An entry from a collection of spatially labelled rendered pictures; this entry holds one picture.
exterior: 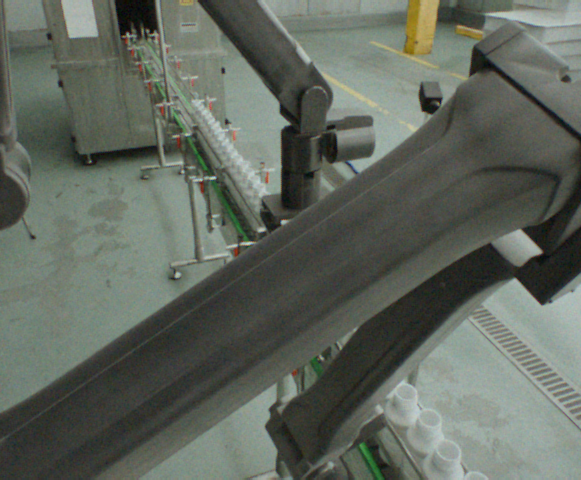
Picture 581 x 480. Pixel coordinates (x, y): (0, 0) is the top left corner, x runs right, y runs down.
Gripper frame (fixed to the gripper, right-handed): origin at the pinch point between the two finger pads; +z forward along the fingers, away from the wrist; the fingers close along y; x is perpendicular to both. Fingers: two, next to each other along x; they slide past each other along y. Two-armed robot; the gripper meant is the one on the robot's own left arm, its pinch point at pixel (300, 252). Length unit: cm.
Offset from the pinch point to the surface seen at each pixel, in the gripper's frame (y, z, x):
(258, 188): -14, 24, -69
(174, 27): -43, 34, -389
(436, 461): -12.6, 25.1, 24.0
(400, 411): -13.0, 26.3, 13.5
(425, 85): -55, -6, -53
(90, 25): 20, 28, -388
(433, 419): -16.5, 25.1, 17.4
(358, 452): -9.1, 42.2, 8.2
